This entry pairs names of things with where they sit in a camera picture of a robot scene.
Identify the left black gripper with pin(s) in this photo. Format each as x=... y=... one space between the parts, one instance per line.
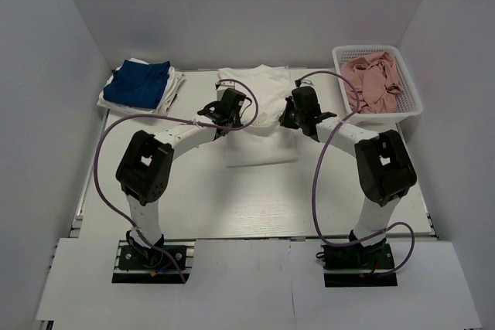
x=237 y=123

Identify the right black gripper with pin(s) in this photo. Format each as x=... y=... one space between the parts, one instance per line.
x=285 y=120

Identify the blue t-shirt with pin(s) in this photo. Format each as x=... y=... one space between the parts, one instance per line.
x=138 y=85

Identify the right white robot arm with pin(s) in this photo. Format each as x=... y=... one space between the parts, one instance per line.
x=384 y=168

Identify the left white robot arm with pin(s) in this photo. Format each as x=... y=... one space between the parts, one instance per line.
x=144 y=171

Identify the pink t-shirt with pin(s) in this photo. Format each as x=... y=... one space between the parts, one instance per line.
x=375 y=77

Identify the white plastic basket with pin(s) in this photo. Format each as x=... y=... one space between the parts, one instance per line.
x=408 y=101

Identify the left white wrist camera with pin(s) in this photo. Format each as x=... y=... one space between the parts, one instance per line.
x=221 y=86

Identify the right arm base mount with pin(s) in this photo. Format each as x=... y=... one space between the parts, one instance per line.
x=358 y=266

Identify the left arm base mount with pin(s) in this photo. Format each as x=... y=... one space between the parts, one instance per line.
x=151 y=266

